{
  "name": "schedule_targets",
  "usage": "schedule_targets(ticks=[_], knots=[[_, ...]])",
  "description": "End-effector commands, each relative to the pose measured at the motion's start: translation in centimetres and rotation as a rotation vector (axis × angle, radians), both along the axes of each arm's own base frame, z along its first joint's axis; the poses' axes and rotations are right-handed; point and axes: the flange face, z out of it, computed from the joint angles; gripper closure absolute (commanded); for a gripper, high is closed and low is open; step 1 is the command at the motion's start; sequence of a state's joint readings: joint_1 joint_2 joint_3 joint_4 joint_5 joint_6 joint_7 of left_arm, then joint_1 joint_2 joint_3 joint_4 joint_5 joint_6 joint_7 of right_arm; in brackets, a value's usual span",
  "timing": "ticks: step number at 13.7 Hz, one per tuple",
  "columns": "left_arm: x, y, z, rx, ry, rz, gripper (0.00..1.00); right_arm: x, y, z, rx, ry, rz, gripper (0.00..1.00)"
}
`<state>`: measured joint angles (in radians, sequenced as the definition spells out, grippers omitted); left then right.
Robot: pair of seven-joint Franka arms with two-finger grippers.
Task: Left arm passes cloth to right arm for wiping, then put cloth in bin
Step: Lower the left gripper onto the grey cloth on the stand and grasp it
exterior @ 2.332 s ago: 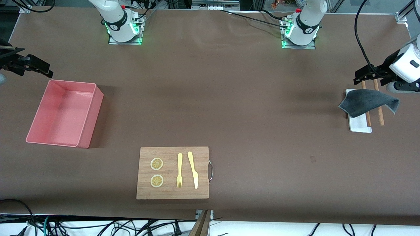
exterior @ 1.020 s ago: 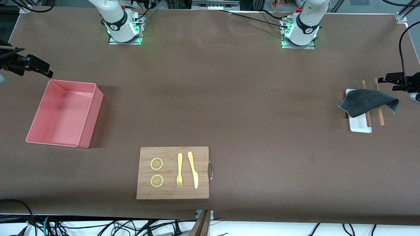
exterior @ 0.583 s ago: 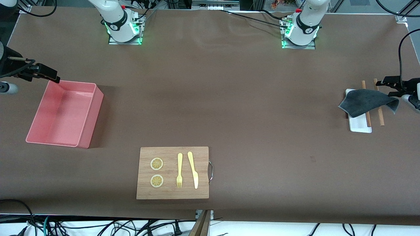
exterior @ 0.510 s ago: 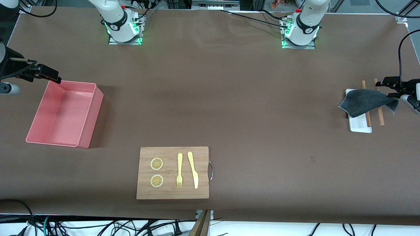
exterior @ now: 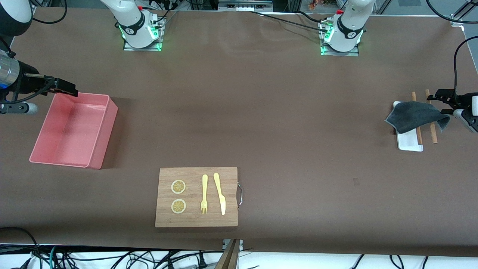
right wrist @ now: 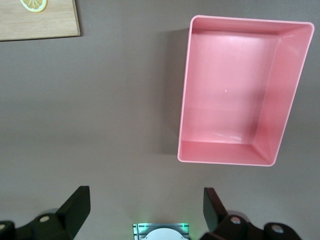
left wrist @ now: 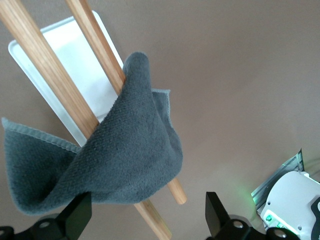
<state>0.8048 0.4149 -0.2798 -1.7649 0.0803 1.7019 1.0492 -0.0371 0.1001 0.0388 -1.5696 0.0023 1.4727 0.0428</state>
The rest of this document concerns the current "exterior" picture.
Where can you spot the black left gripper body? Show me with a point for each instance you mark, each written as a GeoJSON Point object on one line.
{"type": "Point", "coordinates": [462, 101]}

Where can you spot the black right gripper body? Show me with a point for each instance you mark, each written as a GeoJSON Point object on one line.
{"type": "Point", "coordinates": [26, 80]}

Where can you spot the grey microfibre cloth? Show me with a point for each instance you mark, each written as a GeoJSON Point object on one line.
{"type": "Point", "coordinates": [414, 116]}

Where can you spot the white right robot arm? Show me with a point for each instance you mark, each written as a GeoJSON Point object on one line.
{"type": "Point", "coordinates": [130, 22]}

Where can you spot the right wooden chopstick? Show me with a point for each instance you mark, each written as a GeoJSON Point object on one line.
{"type": "Point", "coordinates": [434, 136]}

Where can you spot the wooden chopstick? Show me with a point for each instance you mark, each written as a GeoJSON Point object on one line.
{"type": "Point", "coordinates": [434, 136]}
{"type": "Point", "coordinates": [419, 138]}

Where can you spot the pink plastic bin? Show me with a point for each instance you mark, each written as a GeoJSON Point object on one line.
{"type": "Point", "coordinates": [74, 130]}

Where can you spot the left wooden chopstick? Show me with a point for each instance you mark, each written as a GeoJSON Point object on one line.
{"type": "Point", "coordinates": [419, 138]}

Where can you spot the white rack base tray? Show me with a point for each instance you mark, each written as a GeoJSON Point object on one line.
{"type": "Point", "coordinates": [409, 144]}

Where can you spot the lemon slice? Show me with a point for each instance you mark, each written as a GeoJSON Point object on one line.
{"type": "Point", "coordinates": [178, 186]}
{"type": "Point", "coordinates": [178, 206]}

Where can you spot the yellow plastic fork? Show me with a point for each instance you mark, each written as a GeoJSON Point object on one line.
{"type": "Point", "coordinates": [204, 186]}

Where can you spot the wooden cutting board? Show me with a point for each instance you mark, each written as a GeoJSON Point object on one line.
{"type": "Point", "coordinates": [194, 220]}

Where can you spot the yellow plastic knife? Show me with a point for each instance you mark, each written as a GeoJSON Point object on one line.
{"type": "Point", "coordinates": [220, 194]}

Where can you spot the grey metal box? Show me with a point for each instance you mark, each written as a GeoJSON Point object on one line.
{"type": "Point", "coordinates": [244, 4]}

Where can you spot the black power plug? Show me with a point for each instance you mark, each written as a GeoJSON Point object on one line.
{"type": "Point", "coordinates": [202, 263]}

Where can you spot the brown wooden beam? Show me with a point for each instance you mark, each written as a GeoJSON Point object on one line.
{"type": "Point", "coordinates": [229, 257]}

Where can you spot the aluminium frame post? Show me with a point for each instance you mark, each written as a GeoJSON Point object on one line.
{"type": "Point", "coordinates": [457, 18]}

